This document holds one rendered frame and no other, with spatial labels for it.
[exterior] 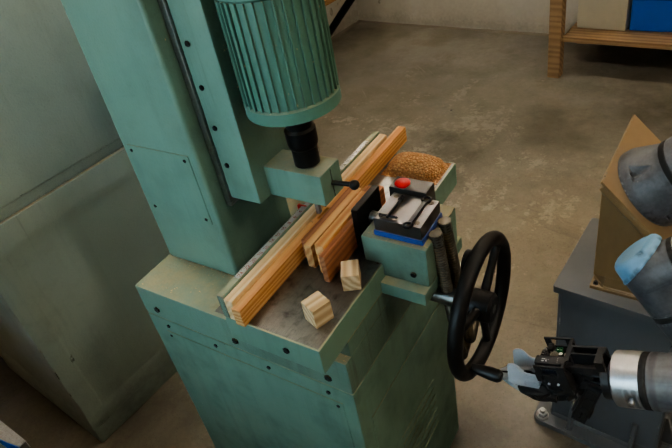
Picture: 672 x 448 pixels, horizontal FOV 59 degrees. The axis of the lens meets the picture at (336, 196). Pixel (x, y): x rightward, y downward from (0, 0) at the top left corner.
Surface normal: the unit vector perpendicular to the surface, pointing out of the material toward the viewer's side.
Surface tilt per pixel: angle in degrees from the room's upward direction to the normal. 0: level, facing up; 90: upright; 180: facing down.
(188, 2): 90
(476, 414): 0
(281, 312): 0
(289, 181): 90
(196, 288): 0
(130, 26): 90
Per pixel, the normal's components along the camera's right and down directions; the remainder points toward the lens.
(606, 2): -0.61, 0.54
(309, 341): -0.17, -0.81
